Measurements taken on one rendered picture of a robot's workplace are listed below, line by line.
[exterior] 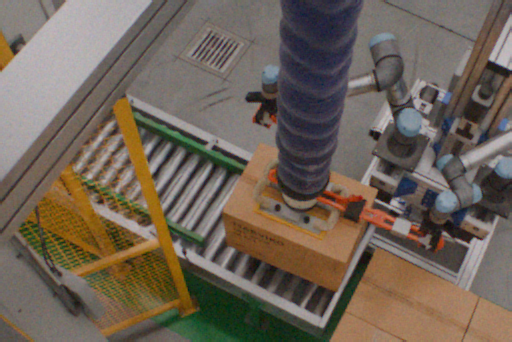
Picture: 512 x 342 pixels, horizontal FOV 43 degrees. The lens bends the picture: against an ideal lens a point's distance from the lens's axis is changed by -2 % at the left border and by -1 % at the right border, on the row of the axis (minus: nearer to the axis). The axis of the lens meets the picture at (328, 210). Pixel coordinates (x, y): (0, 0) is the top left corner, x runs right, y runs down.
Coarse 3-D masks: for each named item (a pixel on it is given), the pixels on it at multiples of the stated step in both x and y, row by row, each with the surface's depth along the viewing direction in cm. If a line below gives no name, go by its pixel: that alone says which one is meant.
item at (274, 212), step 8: (272, 200) 295; (280, 200) 296; (256, 208) 293; (264, 208) 293; (272, 208) 293; (280, 208) 292; (264, 216) 293; (272, 216) 292; (280, 216) 292; (304, 216) 292; (312, 216) 293; (288, 224) 291; (296, 224) 291; (304, 224) 291; (312, 224) 292; (304, 232) 291; (312, 232) 290; (320, 232) 291
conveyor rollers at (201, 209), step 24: (96, 144) 361; (168, 144) 364; (96, 168) 354; (120, 168) 358; (168, 168) 358; (192, 168) 360; (120, 192) 350; (192, 192) 353; (216, 192) 356; (192, 216) 348; (216, 216) 348; (216, 240) 343; (360, 240) 351; (240, 264) 339; (264, 264) 339; (288, 288) 335; (312, 288) 336
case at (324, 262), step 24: (264, 144) 310; (264, 168) 304; (240, 192) 298; (264, 192) 299; (360, 192) 303; (240, 216) 293; (240, 240) 315; (264, 240) 302; (288, 240) 291; (312, 240) 291; (336, 240) 292; (288, 264) 317; (312, 264) 304; (336, 264) 293; (336, 288) 319
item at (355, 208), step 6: (348, 204) 283; (354, 204) 284; (360, 204) 284; (366, 204) 283; (348, 210) 282; (354, 210) 283; (360, 210) 283; (348, 216) 283; (354, 216) 281; (360, 216) 280; (354, 222) 285; (360, 222) 285
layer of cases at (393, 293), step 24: (384, 264) 346; (408, 264) 347; (360, 288) 339; (384, 288) 340; (408, 288) 341; (432, 288) 342; (456, 288) 343; (360, 312) 333; (384, 312) 334; (408, 312) 335; (432, 312) 337; (456, 312) 338; (480, 312) 339; (504, 312) 340; (336, 336) 327; (360, 336) 328; (384, 336) 329; (408, 336) 330; (432, 336) 331; (456, 336) 332; (480, 336) 333; (504, 336) 334
